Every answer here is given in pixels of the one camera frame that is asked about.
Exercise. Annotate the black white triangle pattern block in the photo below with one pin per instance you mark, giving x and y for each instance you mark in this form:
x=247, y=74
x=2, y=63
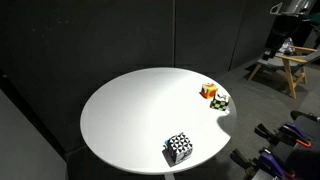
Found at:
x=180, y=149

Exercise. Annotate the orange soft block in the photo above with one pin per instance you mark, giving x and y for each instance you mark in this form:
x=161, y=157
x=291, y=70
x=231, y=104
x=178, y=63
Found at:
x=208, y=91

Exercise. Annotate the black white green checkered block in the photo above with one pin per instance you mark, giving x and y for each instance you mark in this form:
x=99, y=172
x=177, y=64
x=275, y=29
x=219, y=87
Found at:
x=220, y=104

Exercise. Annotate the white table base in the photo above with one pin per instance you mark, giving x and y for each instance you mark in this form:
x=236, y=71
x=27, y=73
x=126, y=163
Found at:
x=170, y=176

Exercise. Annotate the wooden lounge chair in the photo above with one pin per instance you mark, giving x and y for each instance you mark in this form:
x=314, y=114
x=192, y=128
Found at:
x=288, y=63

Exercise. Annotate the purple black spring clamp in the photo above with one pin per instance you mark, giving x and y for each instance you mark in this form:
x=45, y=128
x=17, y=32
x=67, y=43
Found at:
x=296, y=132
x=270, y=163

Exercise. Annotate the crumpled clear plastic bag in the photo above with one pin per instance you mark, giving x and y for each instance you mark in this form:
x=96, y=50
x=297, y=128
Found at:
x=286, y=46

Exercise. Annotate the black perforated board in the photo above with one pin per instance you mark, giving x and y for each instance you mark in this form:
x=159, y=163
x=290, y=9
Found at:
x=306, y=160

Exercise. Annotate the grey metal bracket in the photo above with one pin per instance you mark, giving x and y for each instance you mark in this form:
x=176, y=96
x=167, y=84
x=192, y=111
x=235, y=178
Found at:
x=296, y=7

